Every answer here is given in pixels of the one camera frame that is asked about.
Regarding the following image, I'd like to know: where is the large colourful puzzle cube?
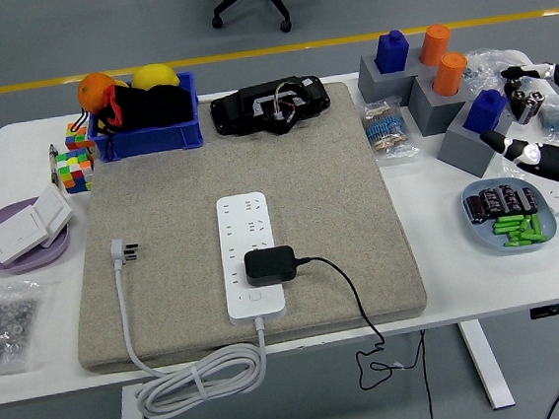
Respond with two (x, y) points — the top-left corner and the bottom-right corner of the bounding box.
(54, 146), (99, 196)

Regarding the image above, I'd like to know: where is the clear bag of blue parts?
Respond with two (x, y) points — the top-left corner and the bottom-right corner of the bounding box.
(461, 43), (534, 99)

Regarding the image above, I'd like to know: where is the grey block holder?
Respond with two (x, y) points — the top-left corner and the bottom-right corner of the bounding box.
(403, 69), (481, 138)
(431, 97), (520, 183)
(354, 47), (432, 111)

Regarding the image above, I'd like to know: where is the yellow lemon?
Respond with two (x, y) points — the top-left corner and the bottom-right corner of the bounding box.
(129, 61), (181, 93)

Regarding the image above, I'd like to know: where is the black electronic device with wires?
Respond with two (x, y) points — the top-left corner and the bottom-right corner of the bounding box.
(207, 73), (335, 142)

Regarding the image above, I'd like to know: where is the orange cylinder peg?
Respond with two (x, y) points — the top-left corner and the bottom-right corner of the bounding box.
(428, 50), (471, 99)
(414, 23), (454, 68)

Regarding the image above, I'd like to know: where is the small colourful puzzle cube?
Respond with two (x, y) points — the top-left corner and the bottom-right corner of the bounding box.
(62, 118), (98, 153)

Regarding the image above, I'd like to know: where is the large white wall switch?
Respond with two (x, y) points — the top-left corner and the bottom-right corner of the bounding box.
(0, 202), (53, 267)

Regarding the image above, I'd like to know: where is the light blue plate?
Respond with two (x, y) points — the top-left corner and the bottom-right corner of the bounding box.
(458, 172), (559, 259)

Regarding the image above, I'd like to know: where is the white power cord with plug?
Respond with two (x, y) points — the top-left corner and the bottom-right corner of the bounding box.
(107, 225), (273, 419)

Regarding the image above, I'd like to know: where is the white power strip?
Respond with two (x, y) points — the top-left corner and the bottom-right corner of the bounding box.
(214, 189), (289, 326)

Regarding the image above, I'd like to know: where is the blue bottle-shaped peg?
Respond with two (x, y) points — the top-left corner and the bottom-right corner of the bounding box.
(459, 87), (512, 141)
(372, 28), (414, 75)

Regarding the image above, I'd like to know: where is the purple plate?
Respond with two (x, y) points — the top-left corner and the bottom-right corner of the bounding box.
(0, 192), (76, 276)

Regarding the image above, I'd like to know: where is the black drawstring pouch red trim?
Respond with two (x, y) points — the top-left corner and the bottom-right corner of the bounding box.
(79, 76), (198, 163)

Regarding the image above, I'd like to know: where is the clear plastic bag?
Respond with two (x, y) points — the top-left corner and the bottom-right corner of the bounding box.
(500, 148), (559, 222)

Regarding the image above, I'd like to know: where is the bag of taped resistors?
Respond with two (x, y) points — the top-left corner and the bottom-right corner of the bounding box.
(357, 97), (422, 163)

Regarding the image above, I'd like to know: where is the black office chair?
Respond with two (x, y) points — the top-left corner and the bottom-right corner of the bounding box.
(205, 0), (325, 41)

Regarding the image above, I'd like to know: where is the grey-brown mat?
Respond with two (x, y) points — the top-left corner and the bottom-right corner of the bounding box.
(54, 76), (432, 377)

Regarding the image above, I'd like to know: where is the small white wall switch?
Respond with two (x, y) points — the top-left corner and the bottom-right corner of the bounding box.
(29, 181), (77, 249)

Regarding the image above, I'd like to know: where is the black adapter cord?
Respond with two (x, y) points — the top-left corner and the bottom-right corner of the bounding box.
(293, 244), (436, 419)

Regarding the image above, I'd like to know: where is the bag of metal nuts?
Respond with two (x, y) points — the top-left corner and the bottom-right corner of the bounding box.
(0, 275), (58, 379)

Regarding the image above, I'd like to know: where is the orange fruit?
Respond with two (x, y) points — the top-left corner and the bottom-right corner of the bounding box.
(74, 70), (120, 116)

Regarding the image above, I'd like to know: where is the silver pen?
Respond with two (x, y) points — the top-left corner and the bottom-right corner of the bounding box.
(46, 143), (64, 193)

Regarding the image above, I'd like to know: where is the blue plastic bin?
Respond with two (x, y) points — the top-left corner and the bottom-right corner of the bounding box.
(82, 70), (206, 165)

